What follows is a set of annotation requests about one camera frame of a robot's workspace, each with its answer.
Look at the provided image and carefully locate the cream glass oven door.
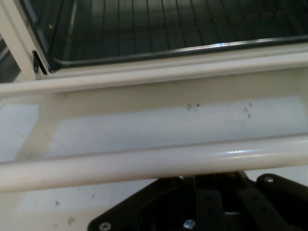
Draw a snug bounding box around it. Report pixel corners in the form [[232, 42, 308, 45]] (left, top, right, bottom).
[[0, 51, 308, 193]]

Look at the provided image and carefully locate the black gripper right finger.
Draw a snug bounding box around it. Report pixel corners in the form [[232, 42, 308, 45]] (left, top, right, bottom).
[[226, 171, 308, 231]]

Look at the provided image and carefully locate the cream toaster oven body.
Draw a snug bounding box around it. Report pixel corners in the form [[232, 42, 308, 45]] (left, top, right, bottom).
[[0, 0, 308, 84]]

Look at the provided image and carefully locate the dark wire oven rack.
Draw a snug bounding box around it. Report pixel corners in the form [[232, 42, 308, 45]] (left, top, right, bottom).
[[51, 0, 308, 52]]

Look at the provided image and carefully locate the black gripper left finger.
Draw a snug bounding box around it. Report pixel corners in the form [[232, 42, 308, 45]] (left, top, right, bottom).
[[87, 175, 226, 231]]

